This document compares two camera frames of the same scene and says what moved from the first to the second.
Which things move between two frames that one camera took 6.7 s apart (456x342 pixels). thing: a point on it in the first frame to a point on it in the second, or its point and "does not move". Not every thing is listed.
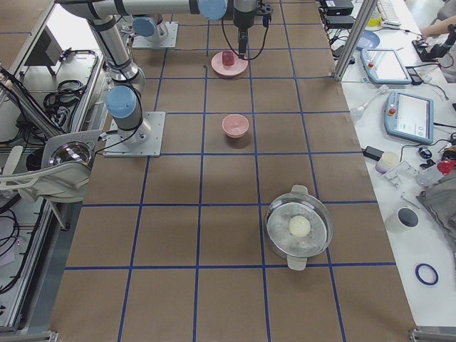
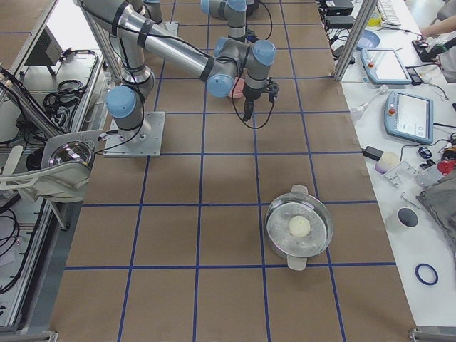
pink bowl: [235, 125] to [237, 87]
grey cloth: [441, 197] does not move
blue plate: [368, 39] does not move
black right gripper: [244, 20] to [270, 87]
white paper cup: [405, 217] does not move
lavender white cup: [387, 161] does not move
